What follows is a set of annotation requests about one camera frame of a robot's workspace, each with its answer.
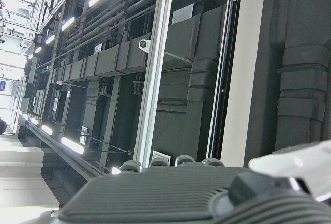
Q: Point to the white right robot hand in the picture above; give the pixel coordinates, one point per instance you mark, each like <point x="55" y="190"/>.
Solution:
<point x="160" y="195"/>

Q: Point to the white ceiling vent grille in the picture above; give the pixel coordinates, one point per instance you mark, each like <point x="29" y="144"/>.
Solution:
<point x="182" y="14"/>
<point x="161" y="156"/>

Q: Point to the aluminium profile frame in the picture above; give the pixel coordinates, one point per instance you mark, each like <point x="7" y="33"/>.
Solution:
<point x="155" y="66"/>

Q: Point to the white security camera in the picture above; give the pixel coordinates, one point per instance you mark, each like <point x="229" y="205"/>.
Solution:
<point x="143" y="44"/>

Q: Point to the grey ceiling air duct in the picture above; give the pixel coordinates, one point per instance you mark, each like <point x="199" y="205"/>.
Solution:
<point x="181" y="35"/>

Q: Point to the dark insulated duct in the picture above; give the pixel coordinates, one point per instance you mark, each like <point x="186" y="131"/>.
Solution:
<point x="302" y="92"/>

